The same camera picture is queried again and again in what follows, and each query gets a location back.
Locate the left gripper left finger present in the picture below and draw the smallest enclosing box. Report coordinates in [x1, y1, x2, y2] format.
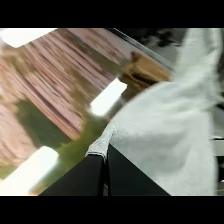
[40, 153, 106, 197]

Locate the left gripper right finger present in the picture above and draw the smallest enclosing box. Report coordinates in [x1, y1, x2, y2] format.
[107, 143, 170, 197]

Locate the white garment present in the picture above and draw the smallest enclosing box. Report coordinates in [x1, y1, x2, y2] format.
[85, 28, 224, 197]

